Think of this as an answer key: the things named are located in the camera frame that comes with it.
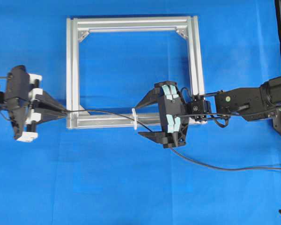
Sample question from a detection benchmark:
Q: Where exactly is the black wire with connector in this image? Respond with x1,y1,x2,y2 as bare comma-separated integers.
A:
62,109,281,172

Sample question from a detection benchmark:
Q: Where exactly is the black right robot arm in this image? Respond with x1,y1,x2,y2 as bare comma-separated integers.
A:
136,77,281,148

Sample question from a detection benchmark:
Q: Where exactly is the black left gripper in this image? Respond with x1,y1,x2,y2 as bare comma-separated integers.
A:
5,65,67,140

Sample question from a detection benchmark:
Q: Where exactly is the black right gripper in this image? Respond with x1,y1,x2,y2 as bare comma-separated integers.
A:
135,81,189,149

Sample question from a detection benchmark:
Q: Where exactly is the aluminium extrusion frame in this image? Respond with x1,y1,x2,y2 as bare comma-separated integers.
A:
67,16,205,129

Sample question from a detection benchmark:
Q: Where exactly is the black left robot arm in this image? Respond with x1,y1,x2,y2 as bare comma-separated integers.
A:
0,65,69,143

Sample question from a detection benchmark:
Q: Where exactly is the white string loop holder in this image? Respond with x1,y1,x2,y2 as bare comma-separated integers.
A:
132,108,138,130

